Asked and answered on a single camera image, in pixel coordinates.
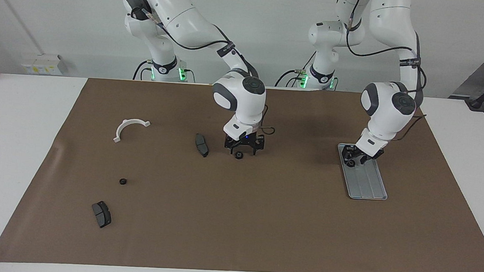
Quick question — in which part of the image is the silver metal tray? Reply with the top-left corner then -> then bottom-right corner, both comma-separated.
334,143 -> 391,201

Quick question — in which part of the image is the long grey brake pad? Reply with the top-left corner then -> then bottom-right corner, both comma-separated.
194,133 -> 210,158

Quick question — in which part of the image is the brown table mat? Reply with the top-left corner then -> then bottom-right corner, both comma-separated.
0,71 -> 484,272

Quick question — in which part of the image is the short grey brake pad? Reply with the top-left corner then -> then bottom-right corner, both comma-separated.
90,201 -> 113,229

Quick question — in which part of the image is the black base cable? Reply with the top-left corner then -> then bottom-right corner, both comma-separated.
133,59 -> 149,81
275,50 -> 317,90

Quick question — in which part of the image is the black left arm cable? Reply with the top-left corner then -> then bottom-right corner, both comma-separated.
338,0 -> 435,144

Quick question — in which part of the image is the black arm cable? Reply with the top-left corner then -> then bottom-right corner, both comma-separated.
133,8 -> 283,136
338,0 -> 435,144

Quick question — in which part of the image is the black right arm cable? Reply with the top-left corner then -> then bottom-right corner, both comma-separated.
133,8 -> 283,136

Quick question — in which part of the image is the white curved plastic bracket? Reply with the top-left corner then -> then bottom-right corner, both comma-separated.
113,118 -> 151,145

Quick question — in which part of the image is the white wall outlet box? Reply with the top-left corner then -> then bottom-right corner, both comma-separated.
21,52 -> 65,76

